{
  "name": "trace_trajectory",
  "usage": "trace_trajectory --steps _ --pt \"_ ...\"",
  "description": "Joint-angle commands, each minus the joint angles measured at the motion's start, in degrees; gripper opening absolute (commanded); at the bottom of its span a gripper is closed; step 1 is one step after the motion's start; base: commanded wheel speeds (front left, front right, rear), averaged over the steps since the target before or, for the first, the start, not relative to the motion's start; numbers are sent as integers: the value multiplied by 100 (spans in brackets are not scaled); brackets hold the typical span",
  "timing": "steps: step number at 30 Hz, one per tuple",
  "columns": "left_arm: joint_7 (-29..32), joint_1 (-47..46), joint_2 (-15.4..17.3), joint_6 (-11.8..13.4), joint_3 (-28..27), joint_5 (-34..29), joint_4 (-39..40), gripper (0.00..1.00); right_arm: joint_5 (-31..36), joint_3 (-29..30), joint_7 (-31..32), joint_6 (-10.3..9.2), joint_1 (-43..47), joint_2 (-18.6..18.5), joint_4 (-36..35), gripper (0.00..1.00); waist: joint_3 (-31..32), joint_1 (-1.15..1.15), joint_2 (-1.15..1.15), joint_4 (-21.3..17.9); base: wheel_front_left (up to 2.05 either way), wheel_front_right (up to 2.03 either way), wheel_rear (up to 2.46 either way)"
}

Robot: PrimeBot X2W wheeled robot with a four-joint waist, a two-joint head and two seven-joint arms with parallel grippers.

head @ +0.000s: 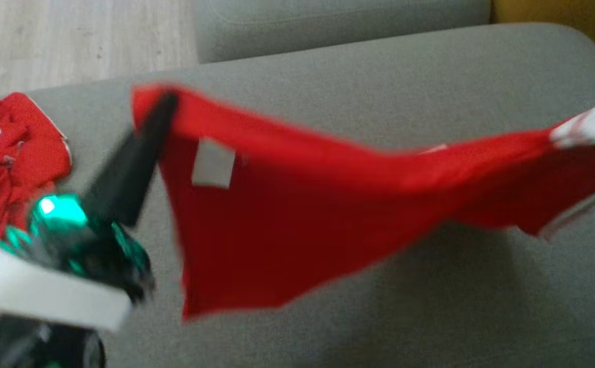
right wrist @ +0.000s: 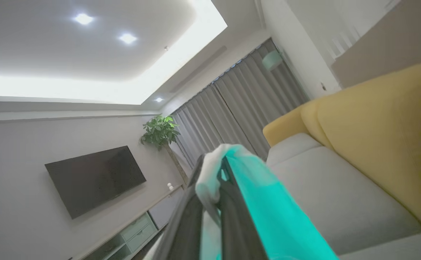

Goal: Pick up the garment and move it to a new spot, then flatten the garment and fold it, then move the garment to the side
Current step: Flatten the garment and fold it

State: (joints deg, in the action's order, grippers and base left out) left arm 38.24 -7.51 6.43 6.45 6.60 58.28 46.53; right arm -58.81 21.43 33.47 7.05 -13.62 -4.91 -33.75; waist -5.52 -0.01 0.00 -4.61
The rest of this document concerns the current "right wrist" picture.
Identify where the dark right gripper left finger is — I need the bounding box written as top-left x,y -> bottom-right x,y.
152,155 -> 206,260

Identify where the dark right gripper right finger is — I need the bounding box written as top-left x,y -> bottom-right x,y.
217,157 -> 269,260

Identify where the red jersey with striped trim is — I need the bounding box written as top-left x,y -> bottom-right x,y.
195,144 -> 340,260

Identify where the pale green television cabinet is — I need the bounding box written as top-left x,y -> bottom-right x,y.
68,186 -> 187,260

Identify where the green potted tree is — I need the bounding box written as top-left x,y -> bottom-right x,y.
139,114 -> 190,188

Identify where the yellow sofa armrest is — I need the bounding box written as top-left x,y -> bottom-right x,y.
263,103 -> 323,148

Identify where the grey pleated curtain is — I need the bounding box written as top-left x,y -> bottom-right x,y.
169,38 -> 309,168

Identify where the pale green cylindrical lamp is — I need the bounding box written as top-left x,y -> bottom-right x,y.
262,50 -> 283,72

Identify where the large grey sofa seat cushion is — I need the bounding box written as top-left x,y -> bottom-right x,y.
339,229 -> 421,260

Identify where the yellow sofa back cushion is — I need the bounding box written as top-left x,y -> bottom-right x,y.
301,57 -> 421,231

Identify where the black wall television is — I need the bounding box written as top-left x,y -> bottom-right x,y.
44,146 -> 147,220

